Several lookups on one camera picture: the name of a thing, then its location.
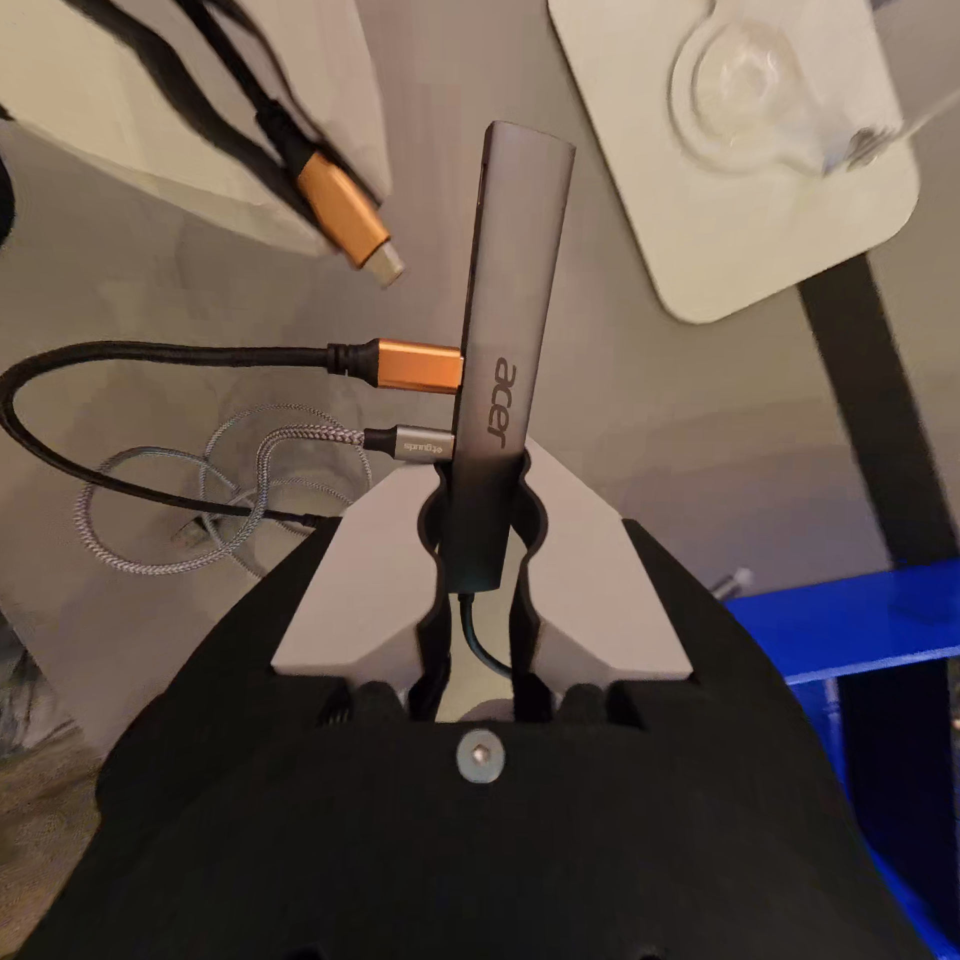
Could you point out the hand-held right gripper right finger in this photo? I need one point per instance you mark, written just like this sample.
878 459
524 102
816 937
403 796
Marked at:
615 600

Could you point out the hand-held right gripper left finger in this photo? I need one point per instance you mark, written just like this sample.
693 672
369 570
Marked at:
353 600

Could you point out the grey usb hub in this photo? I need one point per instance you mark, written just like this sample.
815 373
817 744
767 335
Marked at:
518 255

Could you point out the blue plastic bin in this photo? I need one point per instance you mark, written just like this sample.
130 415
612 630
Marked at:
840 623

